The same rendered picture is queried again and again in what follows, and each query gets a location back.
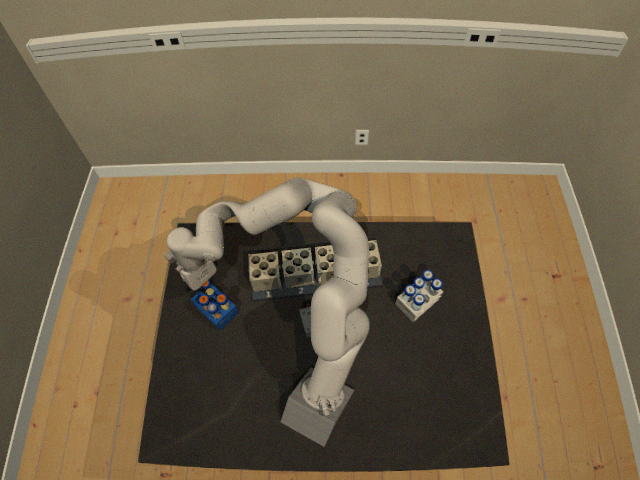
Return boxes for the clear conical tube with yellow liquid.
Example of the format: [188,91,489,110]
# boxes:
[202,279,214,295]

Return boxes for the blue tube rack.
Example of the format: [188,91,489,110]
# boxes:
[191,284,239,330]

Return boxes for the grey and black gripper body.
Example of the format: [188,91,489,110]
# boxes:
[179,260,217,291]

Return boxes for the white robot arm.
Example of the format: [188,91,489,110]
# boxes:
[165,178,370,415]

